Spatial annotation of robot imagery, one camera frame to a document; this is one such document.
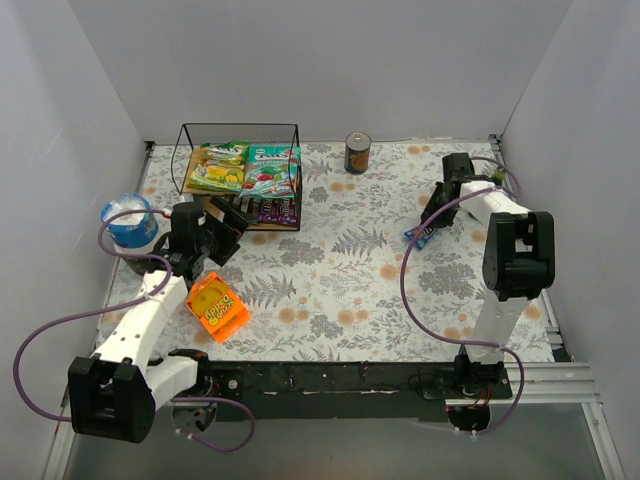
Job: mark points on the blue M&M candy bag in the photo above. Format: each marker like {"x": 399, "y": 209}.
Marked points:
{"x": 421, "y": 238}

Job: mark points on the teal red candy bag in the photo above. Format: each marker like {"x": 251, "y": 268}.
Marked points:
{"x": 271, "y": 172}

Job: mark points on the brown tin can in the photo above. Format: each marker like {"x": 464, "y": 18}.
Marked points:
{"x": 357, "y": 153}

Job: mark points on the green yellow candy bag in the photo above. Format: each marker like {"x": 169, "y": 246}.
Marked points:
{"x": 218, "y": 167}

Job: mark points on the purple M&M candy bag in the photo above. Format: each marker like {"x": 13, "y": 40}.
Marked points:
{"x": 287, "y": 213}

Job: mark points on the brown M&M candy bag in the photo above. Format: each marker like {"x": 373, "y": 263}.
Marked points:
{"x": 269, "y": 211}

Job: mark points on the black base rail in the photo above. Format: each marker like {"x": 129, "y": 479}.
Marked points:
{"x": 342, "y": 390}

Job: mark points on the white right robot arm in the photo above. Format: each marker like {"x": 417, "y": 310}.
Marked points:
{"x": 518, "y": 263}

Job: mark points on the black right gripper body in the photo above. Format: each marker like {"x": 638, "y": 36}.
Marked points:
{"x": 439, "y": 203}

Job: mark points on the green glass bottle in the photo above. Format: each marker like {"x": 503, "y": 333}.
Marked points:
{"x": 499, "y": 176}

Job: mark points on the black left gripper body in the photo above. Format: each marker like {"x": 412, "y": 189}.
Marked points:
{"x": 220, "y": 232}

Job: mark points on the black wire wooden shelf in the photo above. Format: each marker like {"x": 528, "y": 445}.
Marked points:
{"x": 193, "y": 134}

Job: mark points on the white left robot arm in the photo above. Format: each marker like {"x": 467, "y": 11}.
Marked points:
{"x": 115, "y": 393}

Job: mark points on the orange Scrub Daddy box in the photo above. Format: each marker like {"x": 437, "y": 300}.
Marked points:
{"x": 218, "y": 308}

